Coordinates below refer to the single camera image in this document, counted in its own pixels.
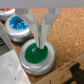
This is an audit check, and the wooden drawer box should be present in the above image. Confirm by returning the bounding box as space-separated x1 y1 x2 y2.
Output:
0 7 84 84

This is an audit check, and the red button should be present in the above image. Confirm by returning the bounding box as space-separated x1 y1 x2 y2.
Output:
0 7 17 22

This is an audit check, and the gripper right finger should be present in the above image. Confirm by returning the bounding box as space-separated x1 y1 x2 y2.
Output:
39 7 64 48

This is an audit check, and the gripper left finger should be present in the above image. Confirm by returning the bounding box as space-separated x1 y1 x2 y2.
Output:
19 7 42 48

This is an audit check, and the blue button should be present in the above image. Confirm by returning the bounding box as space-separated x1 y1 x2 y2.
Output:
4 14 35 43

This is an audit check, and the black drawer handle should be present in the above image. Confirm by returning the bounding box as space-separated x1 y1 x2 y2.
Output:
70 64 84 84

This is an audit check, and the green button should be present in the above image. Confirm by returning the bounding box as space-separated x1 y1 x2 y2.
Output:
18 37 57 75

